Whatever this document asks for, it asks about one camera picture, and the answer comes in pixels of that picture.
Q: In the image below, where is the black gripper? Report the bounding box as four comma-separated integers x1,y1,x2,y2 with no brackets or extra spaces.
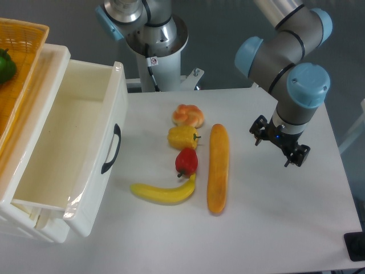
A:
249,115,310,167

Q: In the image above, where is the white plastic drawer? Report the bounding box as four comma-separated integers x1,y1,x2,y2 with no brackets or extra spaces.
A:
13,61,128,237

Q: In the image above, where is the yellow woven basket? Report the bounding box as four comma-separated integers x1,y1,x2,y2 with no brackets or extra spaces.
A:
1,18,49,150

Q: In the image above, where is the white drawer cabinet frame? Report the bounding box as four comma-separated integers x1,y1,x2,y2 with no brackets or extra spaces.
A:
1,44,71,243

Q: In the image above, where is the round twisted bread roll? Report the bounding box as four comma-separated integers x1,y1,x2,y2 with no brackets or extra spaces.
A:
172,104,205,128

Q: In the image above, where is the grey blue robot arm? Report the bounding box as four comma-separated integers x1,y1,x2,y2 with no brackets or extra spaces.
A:
95,1,332,166

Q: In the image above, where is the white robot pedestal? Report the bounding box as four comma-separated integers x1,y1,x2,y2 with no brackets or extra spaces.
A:
125,14,204,92

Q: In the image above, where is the long orange bread loaf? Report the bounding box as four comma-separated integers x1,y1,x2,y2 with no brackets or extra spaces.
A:
207,124,230,214

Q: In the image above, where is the black drawer handle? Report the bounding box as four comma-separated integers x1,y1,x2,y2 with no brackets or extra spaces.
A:
101,123,121,174

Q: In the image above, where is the green bell pepper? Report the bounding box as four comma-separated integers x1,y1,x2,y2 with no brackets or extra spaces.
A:
0,49,17,84

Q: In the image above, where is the red bell pepper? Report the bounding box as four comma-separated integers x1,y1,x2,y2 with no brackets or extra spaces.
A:
175,148,198,178

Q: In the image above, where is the yellow bell pepper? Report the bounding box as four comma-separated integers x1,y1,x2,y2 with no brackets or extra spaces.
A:
167,126,201,150

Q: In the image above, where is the yellow banana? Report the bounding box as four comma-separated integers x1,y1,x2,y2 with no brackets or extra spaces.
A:
130,174,196,205

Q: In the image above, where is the black device at edge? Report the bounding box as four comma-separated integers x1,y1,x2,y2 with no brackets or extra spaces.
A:
344,232,365,261

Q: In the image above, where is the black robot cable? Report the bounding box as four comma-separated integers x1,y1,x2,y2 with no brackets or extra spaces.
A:
144,42,162,92

